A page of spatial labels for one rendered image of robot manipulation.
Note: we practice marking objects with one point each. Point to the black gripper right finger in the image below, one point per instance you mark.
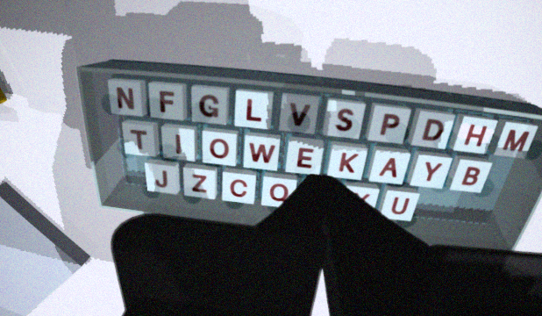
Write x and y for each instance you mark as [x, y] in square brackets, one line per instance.
[373, 267]

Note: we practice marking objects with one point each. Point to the grey keyboard with white letter keys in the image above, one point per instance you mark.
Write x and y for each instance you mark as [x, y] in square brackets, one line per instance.
[231, 144]

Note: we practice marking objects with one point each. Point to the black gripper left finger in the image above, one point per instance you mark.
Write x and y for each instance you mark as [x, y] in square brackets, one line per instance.
[273, 268]

